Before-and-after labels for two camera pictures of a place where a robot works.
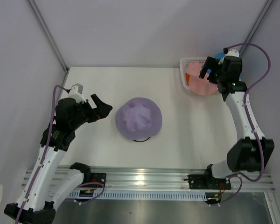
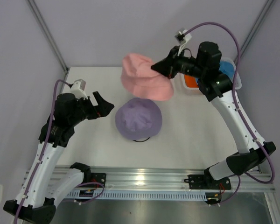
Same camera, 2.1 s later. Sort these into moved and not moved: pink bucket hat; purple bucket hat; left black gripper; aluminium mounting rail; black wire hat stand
Moved: pink bucket hat
Not moved: aluminium mounting rail; purple bucket hat; black wire hat stand; left black gripper
